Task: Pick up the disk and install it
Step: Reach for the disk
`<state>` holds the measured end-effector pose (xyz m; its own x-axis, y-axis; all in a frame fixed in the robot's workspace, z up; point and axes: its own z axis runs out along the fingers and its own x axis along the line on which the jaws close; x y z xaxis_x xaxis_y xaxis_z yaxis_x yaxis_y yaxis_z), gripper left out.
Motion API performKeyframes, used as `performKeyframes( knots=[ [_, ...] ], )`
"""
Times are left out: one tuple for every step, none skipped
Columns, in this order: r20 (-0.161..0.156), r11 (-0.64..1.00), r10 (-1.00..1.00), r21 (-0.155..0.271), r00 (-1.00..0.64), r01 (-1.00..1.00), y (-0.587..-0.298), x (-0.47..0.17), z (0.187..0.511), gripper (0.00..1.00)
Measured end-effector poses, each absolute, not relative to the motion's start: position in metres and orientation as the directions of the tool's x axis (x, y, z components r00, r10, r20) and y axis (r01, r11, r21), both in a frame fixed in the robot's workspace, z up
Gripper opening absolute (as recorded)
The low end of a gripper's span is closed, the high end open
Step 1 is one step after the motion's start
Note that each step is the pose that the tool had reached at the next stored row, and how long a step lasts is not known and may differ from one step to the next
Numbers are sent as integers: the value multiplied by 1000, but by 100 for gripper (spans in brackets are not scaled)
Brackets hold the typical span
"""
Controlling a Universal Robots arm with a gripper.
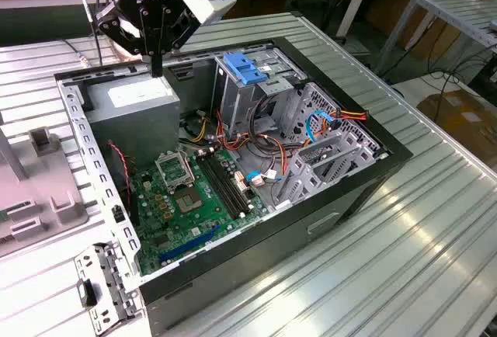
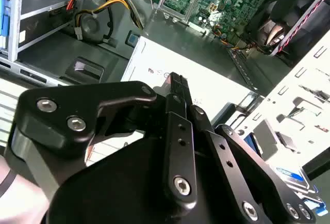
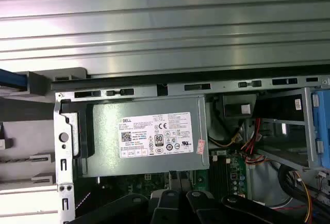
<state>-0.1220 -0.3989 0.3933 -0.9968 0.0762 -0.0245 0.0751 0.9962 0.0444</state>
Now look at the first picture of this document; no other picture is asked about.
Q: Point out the silver expansion slot bracket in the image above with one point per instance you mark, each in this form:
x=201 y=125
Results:
x=112 y=275

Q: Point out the green motherboard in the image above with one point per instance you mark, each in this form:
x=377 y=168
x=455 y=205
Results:
x=194 y=228

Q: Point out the blue expansion slot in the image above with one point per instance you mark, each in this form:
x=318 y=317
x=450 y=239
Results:
x=186 y=246

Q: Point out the CPU socket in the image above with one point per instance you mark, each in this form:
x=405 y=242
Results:
x=189 y=200

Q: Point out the blue plastic drive latch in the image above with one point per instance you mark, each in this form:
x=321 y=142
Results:
x=242 y=67

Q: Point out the black RAM slot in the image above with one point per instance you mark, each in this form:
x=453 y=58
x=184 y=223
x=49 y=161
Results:
x=230 y=185
x=220 y=189

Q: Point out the silver optical drive cage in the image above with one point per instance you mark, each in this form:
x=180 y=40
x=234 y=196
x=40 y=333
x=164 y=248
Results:
x=240 y=108

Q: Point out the large flat cardboard box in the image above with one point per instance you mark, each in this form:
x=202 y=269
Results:
x=458 y=127

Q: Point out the grey power supply unit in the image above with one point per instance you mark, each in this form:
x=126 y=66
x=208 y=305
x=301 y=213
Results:
x=132 y=127

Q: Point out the black open PC case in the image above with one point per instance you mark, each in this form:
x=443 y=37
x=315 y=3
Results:
x=272 y=259

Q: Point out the black blue bracket latch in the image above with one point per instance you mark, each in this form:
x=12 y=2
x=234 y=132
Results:
x=87 y=294

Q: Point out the green RAM stick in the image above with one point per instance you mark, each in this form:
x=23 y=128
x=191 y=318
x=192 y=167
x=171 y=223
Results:
x=3 y=216

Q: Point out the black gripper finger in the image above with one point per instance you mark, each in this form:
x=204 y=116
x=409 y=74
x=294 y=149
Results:
x=163 y=34
x=149 y=34

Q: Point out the grey parts rack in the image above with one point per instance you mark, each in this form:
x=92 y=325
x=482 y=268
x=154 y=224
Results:
x=39 y=174

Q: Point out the silver perforated disk bay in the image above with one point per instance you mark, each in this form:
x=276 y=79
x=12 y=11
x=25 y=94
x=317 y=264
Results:
x=341 y=158

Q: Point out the black case fan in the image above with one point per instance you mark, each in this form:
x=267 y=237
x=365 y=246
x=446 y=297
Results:
x=116 y=178

